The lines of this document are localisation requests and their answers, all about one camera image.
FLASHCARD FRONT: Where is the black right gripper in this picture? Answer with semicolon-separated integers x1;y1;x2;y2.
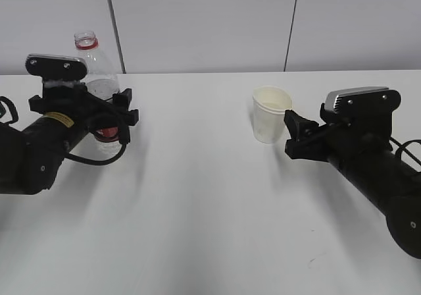
284;110;349;162

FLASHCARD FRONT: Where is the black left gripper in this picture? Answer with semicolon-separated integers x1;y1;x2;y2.
28;84;139;144

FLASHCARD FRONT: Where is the clear water bottle red label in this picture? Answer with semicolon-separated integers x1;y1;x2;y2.
74;31;120;155

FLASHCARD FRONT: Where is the white paper cup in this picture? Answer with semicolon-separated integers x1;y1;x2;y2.
253;86;293;144

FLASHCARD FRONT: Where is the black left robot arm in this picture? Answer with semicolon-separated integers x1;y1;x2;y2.
1;84;139;195

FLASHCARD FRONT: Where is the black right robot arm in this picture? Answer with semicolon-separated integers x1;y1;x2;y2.
284;110;420;259

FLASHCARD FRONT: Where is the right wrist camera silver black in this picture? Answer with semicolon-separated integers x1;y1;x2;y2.
320;86;401;137

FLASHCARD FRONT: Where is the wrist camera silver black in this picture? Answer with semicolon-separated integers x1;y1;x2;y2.
320;86;401;137
25;53;88;82

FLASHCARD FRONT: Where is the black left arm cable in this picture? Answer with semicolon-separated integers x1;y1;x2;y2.
64;105;131;167

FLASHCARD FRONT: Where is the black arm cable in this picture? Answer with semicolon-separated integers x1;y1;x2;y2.
387;136;421;171
64;105;131;167

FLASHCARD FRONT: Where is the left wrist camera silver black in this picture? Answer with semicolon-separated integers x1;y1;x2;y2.
25;53;88;82

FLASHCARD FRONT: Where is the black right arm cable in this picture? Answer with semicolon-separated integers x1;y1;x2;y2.
387;136;421;171

